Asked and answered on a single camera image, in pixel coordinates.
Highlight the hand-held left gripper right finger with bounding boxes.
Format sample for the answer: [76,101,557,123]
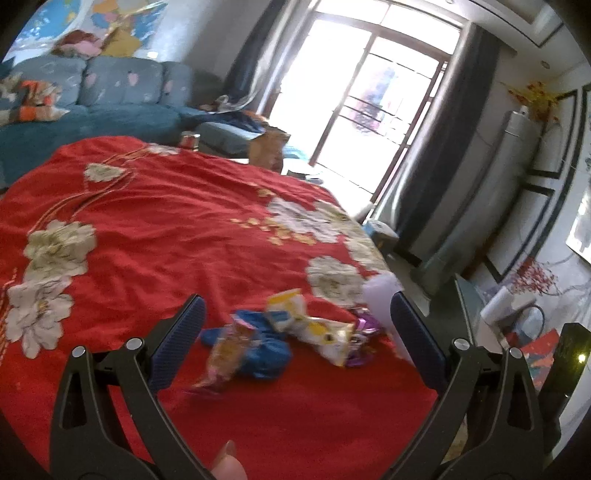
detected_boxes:
[383,292,549,480]

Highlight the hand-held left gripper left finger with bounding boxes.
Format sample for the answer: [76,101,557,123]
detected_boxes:
[50,294,218,480]

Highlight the orange snack wrapper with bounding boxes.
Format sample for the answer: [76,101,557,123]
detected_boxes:
[187,323,257,398]

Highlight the purple foil wrapper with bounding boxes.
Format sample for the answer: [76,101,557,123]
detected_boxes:
[345,308,384,368]

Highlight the pale lilac plastic bag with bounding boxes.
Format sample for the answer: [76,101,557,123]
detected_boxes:
[362,272,411,361]

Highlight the blue plastic bag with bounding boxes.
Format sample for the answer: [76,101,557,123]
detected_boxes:
[201,310,295,380]

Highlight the yellow white snack packet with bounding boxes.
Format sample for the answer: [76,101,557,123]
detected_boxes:
[267,288,356,367]

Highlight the colourful painted board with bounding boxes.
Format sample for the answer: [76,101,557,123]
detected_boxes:
[522,325,564,393]

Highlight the pale blue basket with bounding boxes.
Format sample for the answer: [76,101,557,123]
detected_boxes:
[505,305,546,344]

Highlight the white vase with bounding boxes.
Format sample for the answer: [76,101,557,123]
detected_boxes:
[480,286,515,330]

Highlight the red floral blanket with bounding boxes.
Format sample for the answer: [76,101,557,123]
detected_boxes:
[0,136,444,480]

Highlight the blue stool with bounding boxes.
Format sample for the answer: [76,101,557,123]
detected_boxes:
[362,220,400,252]

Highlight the grey standing air conditioner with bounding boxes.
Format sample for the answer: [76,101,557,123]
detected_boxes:
[411,108,543,296]

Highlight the grey curtain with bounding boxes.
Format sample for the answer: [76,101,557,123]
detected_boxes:
[374,23,502,268]

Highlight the orange brown bag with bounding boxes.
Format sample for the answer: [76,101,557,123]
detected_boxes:
[248,126,291,174]

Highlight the grey white cloth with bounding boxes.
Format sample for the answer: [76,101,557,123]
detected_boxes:
[198,93,259,116]

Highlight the hanging laundry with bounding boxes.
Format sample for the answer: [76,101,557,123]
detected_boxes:
[351,65,398,134]

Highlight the brown framed glass door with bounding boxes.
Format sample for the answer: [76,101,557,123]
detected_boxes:
[272,0,462,199]

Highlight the blue sofa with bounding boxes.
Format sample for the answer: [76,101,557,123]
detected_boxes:
[0,55,305,192]

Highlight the yellow artificial flowers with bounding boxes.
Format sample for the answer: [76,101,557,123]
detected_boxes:
[501,80,578,123]

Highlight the dark blue curtain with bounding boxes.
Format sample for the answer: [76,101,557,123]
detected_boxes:
[222,0,296,114]

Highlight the pile of pink red clothes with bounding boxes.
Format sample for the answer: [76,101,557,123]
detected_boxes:
[53,30,105,58]

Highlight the country map poster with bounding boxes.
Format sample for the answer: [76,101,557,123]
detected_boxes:
[90,0,169,51]

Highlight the world map poster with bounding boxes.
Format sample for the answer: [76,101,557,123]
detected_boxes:
[14,0,93,47]

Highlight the wall mounted television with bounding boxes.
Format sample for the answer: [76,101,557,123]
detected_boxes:
[566,189,591,264]

